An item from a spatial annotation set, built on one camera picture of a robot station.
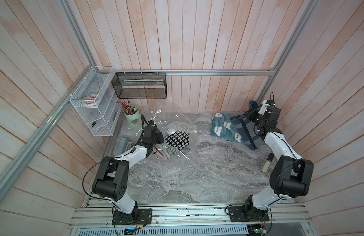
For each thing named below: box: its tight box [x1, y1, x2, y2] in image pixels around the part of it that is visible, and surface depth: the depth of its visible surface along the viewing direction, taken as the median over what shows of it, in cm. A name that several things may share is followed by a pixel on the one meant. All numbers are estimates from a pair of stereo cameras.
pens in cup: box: [121, 99, 139, 116], surface depth 100 cm
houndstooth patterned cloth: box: [164, 130, 190, 151], surface depth 97 cm
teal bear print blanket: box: [211, 112, 245, 145], surface depth 106 cm
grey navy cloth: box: [229, 115, 262, 150], surface depth 93 cm
